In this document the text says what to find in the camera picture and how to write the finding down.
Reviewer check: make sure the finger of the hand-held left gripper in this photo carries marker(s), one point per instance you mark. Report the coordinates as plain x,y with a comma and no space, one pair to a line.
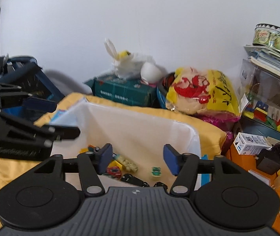
39,104
64,132

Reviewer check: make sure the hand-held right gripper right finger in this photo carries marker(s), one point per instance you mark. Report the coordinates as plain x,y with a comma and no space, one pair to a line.
170,159

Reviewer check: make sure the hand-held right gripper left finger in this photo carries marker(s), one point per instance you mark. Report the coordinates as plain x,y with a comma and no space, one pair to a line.
105,155

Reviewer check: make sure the green toy car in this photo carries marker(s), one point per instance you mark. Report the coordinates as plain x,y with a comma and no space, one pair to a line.
94,148

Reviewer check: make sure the yellow toy block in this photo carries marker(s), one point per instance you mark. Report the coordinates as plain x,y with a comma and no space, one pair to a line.
83,150
115,164

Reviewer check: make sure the black toy car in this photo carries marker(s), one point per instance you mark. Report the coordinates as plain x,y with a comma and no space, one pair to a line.
132,179
160,185

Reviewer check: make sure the white plastic bin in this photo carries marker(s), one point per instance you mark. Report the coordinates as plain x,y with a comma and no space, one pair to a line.
130,127

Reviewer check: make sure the light blue carton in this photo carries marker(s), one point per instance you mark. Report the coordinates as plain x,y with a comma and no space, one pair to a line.
61,115

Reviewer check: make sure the green frog toy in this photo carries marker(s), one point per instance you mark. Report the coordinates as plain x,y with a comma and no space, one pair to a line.
156,171

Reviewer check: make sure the dark blue fabric bag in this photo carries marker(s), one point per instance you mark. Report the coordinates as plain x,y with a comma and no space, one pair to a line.
27,76

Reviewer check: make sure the long blue toy block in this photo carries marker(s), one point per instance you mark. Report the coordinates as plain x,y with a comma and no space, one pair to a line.
205,180

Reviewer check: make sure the yellow tablecloth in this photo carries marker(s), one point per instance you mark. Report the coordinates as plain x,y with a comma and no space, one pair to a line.
211,132

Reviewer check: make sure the pink plastic bag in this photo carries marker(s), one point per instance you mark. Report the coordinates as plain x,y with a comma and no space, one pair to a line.
216,121

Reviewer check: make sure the green tissue pack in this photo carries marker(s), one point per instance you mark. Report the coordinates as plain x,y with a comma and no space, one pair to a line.
120,91

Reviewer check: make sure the orange box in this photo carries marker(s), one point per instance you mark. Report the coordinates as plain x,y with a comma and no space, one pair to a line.
238,162

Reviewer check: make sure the dark round tin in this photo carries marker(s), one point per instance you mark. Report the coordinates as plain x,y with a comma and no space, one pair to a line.
165,81

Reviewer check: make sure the small white carton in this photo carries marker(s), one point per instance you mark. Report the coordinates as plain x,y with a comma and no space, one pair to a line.
249,143

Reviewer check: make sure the yellow plastic bag red print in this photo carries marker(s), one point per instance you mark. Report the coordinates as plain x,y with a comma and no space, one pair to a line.
216,88

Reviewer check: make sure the white egg-shaped cup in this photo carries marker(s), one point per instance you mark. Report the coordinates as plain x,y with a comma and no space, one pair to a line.
149,71

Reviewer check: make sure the white plastic bag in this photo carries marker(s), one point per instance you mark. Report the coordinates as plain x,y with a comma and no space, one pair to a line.
127,64

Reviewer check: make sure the black power adapter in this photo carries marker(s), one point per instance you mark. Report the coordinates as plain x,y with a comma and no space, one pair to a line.
267,162

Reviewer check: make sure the box of colourful toy blocks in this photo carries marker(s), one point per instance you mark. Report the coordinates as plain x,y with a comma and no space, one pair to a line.
272,120

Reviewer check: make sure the clear plastic storage box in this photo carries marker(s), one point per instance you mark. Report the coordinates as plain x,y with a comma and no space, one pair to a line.
265,83

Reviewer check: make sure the stack of books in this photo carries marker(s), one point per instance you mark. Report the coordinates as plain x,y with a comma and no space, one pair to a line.
270,59

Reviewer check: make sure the round cookie tin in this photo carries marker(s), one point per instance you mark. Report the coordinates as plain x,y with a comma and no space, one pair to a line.
270,38

